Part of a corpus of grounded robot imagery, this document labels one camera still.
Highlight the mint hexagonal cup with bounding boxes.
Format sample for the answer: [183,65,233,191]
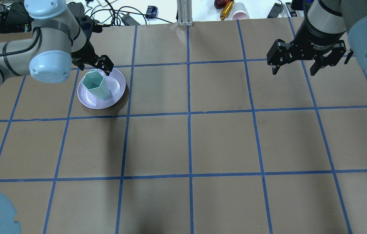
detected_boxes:
[81,69,111,100]

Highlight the lilac round plate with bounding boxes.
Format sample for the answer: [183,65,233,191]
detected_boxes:
[77,69,126,110]

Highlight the black power adapter brick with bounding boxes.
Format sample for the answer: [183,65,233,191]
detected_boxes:
[267,3,283,18]

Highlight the small blue usb device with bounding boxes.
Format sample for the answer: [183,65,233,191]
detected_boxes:
[145,6,158,19]

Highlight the pink white mug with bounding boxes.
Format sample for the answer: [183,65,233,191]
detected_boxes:
[231,2,250,20]

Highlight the gold metal cylinder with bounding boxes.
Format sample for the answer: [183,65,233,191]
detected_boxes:
[219,0,234,20]

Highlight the aluminium frame post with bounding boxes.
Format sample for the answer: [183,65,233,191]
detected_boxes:
[177,0,193,27]

